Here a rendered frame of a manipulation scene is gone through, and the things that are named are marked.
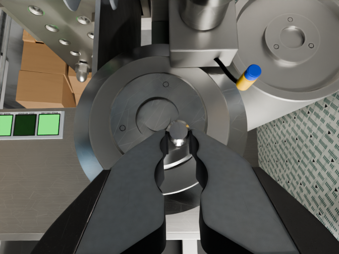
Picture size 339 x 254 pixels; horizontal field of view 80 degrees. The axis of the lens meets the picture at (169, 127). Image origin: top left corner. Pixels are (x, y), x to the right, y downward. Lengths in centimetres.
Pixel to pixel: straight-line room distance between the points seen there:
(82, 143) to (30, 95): 208
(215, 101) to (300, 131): 17
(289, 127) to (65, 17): 41
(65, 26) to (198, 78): 34
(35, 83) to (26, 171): 172
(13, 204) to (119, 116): 50
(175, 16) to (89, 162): 13
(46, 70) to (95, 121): 214
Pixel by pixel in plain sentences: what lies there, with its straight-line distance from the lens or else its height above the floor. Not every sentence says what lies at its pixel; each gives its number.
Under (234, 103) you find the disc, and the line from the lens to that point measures 18.
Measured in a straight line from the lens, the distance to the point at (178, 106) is 15.
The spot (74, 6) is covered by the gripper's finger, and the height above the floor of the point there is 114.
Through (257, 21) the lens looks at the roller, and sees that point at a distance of 23.
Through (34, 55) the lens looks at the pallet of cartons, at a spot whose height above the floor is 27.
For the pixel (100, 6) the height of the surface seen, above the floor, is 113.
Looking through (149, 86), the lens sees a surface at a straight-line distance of 16.
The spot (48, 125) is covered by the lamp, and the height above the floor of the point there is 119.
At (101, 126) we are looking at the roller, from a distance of 17.
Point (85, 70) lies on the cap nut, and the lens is 58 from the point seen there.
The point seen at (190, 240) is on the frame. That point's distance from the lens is 53.
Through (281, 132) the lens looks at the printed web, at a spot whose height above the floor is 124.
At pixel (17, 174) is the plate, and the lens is 63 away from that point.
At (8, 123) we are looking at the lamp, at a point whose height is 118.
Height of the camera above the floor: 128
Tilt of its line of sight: 10 degrees down
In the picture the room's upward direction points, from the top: 179 degrees clockwise
